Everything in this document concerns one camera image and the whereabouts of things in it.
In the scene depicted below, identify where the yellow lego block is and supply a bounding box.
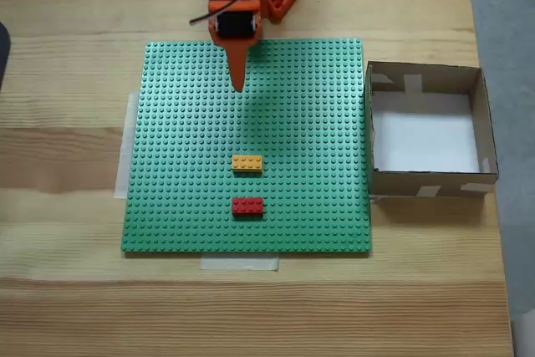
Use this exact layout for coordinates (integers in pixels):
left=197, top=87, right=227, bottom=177
left=232, top=154, right=265, bottom=176

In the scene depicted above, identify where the long masking tape strip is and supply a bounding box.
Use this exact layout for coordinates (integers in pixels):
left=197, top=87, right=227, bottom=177
left=113, top=89, right=141, bottom=200

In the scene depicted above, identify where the black rounded object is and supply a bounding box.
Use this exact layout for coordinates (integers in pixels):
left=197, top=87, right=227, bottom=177
left=0, top=21, right=13, bottom=93

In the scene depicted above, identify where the red lego block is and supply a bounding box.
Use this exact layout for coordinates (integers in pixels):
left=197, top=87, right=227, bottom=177
left=231, top=196, right=266, bottom=220

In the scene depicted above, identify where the brown cardboard box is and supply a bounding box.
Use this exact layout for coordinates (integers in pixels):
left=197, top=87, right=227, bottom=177
left=364, top=60, right=501, bottom=199

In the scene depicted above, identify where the white paper sheet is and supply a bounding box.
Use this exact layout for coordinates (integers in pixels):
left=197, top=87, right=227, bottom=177
left=370, top=91, right=481, bottom=174

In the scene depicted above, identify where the green lego baseplate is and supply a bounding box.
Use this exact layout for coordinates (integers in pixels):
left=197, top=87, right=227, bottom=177
left=120, top=38, right=373, bottom=258

